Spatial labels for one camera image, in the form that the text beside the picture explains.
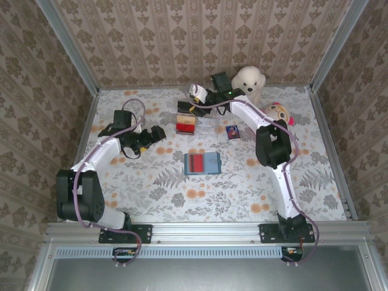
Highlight red card in organizer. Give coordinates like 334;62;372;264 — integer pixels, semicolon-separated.
176;122;196;134

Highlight blue card holder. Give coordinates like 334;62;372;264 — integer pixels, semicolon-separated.
184;152;221;176

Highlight aluminium table side rail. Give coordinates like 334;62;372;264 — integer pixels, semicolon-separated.
309;87;359;221
56;89;101;224

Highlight grey slotted cable duct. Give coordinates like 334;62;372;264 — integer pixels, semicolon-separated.
56;246;287;259

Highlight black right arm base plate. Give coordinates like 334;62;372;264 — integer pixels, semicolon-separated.
259;223;316;244

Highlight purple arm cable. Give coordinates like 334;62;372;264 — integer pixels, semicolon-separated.
185;84;319;267
71;98;146;268

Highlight grey metal panel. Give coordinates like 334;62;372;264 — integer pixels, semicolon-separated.
45;259;372;291

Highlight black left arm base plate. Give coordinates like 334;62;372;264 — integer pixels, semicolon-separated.
99;224;153;244

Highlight white plush dog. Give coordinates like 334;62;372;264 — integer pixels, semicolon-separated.
232;66;267;105

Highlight aluminium frame rail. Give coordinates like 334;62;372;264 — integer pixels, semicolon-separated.
45;221;372;243

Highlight red and black credit card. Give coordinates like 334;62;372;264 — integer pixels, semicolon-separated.
186;153;204;173

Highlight clear acrylic organizer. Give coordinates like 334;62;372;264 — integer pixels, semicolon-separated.
175;101;221;139

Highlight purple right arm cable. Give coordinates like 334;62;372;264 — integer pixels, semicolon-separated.
185;84;319;267

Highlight black card in organizer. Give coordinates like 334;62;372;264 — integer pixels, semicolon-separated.
177;101;195;115

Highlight pink plush doll with glasses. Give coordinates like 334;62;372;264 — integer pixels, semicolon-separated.
262;102;295;127

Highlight small blue card box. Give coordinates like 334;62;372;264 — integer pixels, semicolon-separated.
226;124;241;141

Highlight aluminium frame post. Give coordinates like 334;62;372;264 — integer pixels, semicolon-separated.
309;0;371;93
35;0;101;95

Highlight black round cable port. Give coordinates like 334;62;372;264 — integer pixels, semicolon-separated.
281;247;304;263
112;247;136;263

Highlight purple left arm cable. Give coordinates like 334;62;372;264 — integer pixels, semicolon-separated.
71;98;146;268

